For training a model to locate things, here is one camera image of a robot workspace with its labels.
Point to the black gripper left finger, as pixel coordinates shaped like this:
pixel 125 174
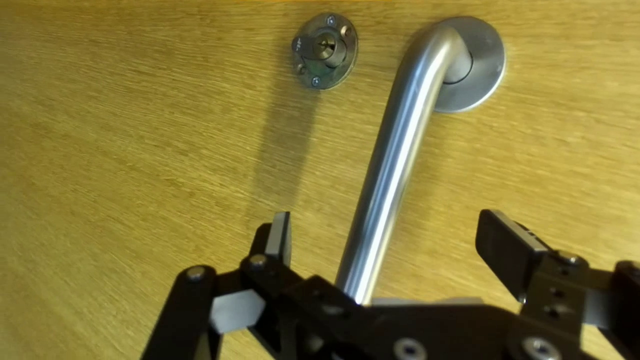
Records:
pixel 280 301

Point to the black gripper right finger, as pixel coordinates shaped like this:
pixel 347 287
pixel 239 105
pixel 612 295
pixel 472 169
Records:
pixel 552 293

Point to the light wooden door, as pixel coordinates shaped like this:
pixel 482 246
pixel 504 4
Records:
pixel 132 167

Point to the silver door lock cylinder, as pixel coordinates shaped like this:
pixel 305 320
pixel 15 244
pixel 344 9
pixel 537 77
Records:
pixel 324 52

